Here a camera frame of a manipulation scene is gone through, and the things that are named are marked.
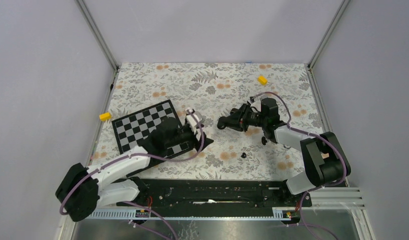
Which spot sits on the black earbud charging case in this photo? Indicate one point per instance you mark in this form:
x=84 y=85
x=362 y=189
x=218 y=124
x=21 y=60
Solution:
x=222 y=123

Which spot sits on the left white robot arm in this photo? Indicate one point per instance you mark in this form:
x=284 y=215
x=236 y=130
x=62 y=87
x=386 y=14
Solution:
x=85 y=188

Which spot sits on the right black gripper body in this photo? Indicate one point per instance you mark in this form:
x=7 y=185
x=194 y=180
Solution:
x=249 y=118

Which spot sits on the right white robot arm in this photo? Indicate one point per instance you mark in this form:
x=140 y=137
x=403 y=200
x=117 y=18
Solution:
x=323 y=158

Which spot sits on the black white checkerboard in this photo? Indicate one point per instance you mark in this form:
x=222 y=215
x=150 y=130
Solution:
x=130 y=129

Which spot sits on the floral patterned table mat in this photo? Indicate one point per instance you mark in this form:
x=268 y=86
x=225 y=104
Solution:
x=213 y=89

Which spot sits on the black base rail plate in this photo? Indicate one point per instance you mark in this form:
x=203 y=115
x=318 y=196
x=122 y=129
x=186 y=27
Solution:
x=215 y=198

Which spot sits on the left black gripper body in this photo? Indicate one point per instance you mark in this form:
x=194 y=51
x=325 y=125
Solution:
x=188 y=135

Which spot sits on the yellow block left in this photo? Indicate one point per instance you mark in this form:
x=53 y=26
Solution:
x=105 y=116

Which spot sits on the yellow block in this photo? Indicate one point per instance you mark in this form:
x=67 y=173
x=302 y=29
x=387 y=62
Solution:
x=105 y=116
x=262 y=80

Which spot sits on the yellow block far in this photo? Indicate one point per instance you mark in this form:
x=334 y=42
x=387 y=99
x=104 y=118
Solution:
x=262 y=80

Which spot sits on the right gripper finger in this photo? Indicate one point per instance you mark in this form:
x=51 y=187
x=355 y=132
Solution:
x=234 y=117
x=234 y=125

